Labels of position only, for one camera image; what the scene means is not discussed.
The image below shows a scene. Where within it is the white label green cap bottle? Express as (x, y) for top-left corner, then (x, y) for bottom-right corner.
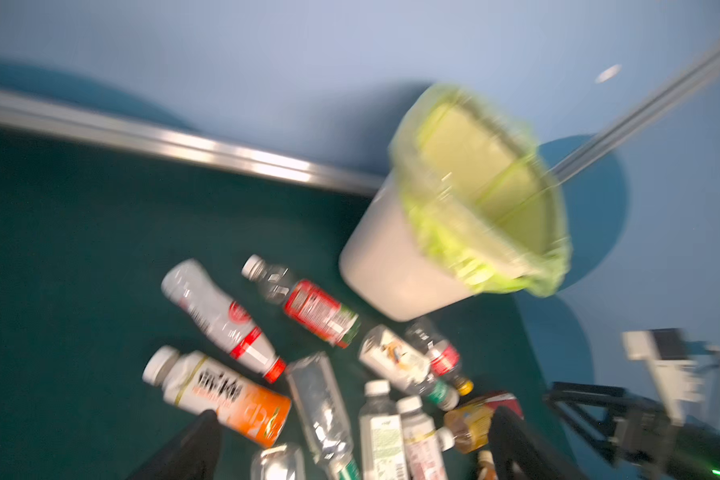
(359, 325), (460, 411)

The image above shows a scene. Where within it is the clear bottle green white label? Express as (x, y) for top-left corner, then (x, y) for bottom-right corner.
(359, 380), (409, 480)

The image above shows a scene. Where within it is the brown coffee bottle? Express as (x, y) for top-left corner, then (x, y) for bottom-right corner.
(476, 450), (498, 480)

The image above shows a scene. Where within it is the green plastic bin liner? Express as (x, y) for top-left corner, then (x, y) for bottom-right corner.
(388, 84), (573, 297)

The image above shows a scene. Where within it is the right aluminium frame post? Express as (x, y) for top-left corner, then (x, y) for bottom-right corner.
(551, 42), (720, 184)

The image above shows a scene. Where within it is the clear bottle red label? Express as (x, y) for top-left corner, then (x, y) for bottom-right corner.
(241, 255), (361, 348)

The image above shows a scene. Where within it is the horizontal aluminium frame bar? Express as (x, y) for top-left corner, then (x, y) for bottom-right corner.
(0, 89), (384, 197)

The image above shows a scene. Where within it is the white orange label bottle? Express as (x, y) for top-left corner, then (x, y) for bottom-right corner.
(142, 346), (292, 448)

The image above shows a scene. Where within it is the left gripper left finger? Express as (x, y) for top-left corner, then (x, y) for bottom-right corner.
(127, 410), (222, 480)

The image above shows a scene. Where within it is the white waste bin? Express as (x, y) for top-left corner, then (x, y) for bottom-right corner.
(339, 174), (473, 322)

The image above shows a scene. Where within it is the yellow red tea bottle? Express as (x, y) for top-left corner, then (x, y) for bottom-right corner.
(437, 391), (524, 454)

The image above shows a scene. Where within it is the small bottle red label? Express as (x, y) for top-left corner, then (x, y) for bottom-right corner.
(405, 317), (474, 397)

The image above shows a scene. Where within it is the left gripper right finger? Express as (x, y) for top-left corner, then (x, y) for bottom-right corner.
(488, 406), (587, 480)

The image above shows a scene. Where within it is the clear square bottle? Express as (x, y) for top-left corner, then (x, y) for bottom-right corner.
(250, 443), (306, 480)

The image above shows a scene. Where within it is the clear bottle green cap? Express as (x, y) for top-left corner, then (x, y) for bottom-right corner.
(285, 352), (362, 480)

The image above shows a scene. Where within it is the white orange gradient bottle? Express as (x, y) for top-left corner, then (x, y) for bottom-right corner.
(396, 396), (448, 480)

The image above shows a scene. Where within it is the white bottle red cap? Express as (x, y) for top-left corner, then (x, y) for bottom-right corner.
(161, 259), (286, 384)

